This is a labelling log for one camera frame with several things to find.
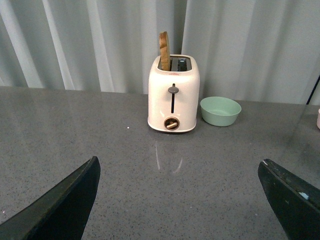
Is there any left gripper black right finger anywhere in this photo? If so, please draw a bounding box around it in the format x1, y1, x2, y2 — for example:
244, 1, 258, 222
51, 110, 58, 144
258, 159, 320, 240

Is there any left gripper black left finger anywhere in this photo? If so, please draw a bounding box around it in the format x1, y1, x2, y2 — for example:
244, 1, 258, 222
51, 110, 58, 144
0, 156, 101, 240

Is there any pink bowl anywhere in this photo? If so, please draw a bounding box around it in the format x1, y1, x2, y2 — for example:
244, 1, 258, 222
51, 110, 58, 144
316, 109, 320, 129

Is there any green bowl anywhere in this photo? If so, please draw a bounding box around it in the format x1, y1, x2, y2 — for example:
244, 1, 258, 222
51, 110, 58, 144
200, 96, 242, 127

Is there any grey curtain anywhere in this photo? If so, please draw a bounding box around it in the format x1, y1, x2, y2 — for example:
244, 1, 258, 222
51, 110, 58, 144
0, 0, 320, 105

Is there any cream white toaster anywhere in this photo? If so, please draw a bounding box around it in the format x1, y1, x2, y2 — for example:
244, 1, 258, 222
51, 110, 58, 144
147, 54, 200, 133

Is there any toast slice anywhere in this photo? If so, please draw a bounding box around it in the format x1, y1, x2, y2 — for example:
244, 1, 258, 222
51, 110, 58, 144
159, 31, 171, 71

